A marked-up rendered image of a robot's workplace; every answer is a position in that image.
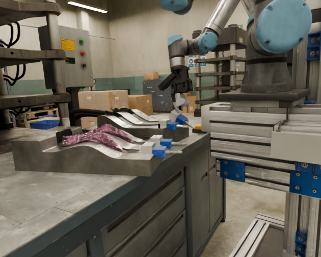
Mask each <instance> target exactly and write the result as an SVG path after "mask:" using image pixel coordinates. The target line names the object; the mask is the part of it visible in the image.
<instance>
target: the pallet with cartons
mask: <svg viewBox="0 0 321 257"><path fill-rule="evenodd" d="M128 103H129V109H131V110H132V109H136V110H139V111H141V112H143V113H144V114H146V115H148V116H151V115H153V107H152V95H151V94H150V95H128Z"/></svg>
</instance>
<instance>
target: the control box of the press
mask: <svg viewBox="0 0 321 257"><path fill-rule="evenodd" d="M58 27H59V35H60V44H61V49H62V50H64V51H65V53H66V59H65V60H64V61H63V68H64V77H65V85H66V92H68V93H69V94H70V96H71V101H70V102H69V103H68V111H70V110H73V109H79V100H78V92H79V90H80V88H82V89H84V88H86V87H93V86H94V80H93V70H92V59H91V49H90V39H89V31H86V30H81V29H76V28H71V27H66V26H62V25H58ZM38 35H39V42H40V49H41V50H49V49H50V46H49V38H48V30H47V25H44V26H41V27H38ZM42 64H43V72H44V79H45V86H46V89H52V92H53V94H54V93H55V92H56V90H55V82H54V74H53V69H52V61H51V60H45V61H42ZM72 126H80V127H81V128H82V124H81V119H78V120H76V121H75V122H74V123H73V124H72Z"/></svg>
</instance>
